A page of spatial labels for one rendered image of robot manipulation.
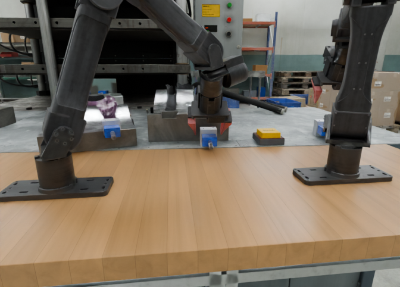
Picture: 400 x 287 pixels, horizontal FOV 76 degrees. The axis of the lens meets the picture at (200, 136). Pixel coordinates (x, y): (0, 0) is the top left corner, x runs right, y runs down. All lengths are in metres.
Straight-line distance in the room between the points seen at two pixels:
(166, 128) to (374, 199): 0.57
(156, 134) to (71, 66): 0.39
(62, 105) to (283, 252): 0.43
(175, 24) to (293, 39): 7.44
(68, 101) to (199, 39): 0.30
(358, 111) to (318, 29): 7.66
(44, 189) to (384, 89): 4.47
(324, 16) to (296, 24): 0.77
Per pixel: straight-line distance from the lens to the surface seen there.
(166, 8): 0.58
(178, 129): 0.82
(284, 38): 7.89
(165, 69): 1.57
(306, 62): 8.10
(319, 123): 0.96
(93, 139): 0.79
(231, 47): 1.70
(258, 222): 0.44
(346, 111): 0.61
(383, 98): 4.66
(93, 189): 0.54
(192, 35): 0.59
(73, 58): 0.52
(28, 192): 0.59
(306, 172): 0.62
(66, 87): 0.52
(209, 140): 0.72
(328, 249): 0.45
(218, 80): 0.63
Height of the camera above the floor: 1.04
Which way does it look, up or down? 16 degrees down
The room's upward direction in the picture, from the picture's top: straight up
